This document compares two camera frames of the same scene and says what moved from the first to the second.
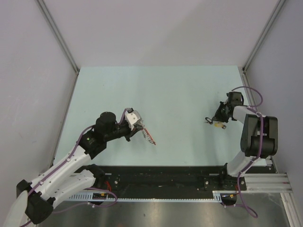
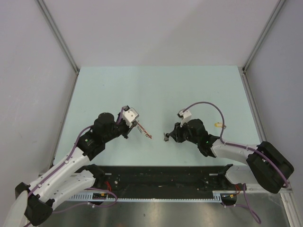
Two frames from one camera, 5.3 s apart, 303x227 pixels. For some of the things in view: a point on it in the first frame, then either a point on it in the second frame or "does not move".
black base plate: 168,178 does not move
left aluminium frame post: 48,15 does not move
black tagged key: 209,121 → 166,136
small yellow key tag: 219,124 does not move
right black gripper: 217,117 → 176,134
